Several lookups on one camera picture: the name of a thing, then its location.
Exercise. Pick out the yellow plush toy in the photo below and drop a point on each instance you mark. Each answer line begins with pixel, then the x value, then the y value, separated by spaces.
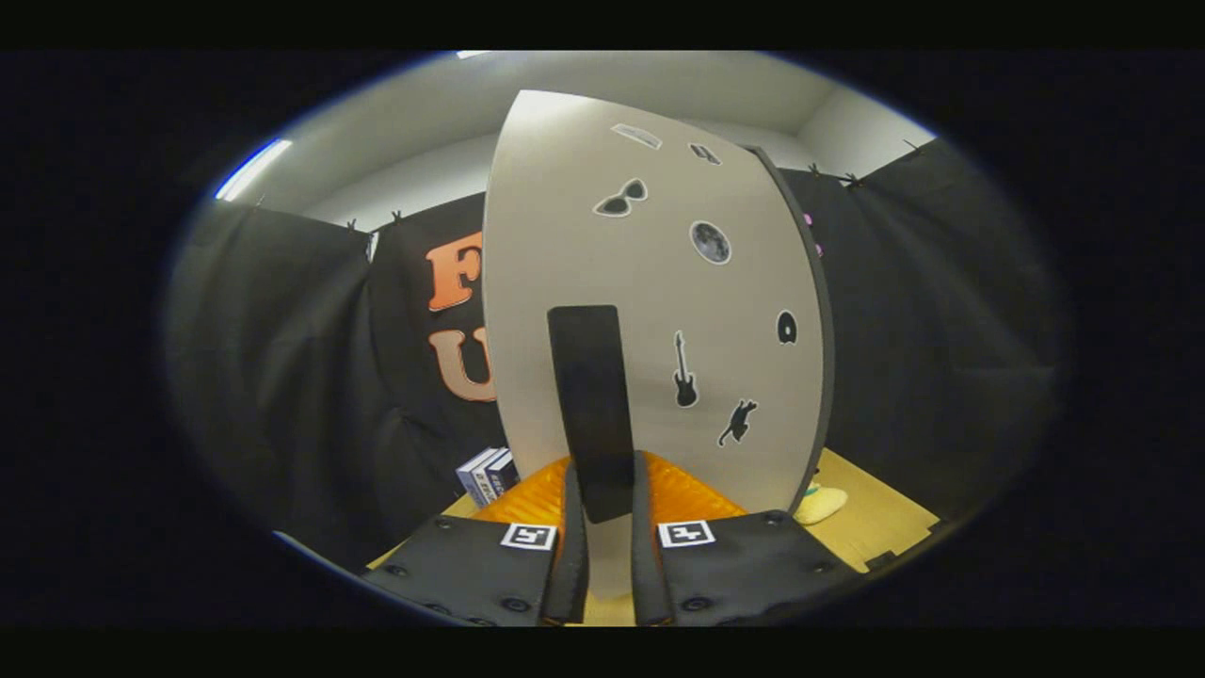
pixel 821 507

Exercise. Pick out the light blue book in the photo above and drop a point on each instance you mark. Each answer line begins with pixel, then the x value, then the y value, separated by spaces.
pixel 468 478

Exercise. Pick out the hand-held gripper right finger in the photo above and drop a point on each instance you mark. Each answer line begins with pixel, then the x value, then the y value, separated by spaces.
pixel 648 565

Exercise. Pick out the black backdrop cloth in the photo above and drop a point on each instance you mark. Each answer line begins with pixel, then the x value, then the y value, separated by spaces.
pixel 282 377

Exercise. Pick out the grey cabinet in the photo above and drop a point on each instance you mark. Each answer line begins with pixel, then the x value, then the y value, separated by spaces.
pixel 827 377

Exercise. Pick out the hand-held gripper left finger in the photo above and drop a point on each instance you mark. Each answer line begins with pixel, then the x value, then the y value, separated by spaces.
pixel 568 565

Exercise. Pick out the white blue book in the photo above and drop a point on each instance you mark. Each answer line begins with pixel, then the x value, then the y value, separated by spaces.
pixel 485 480

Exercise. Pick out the white cabinet door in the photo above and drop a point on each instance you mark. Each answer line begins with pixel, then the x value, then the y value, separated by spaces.
pixel 612 264

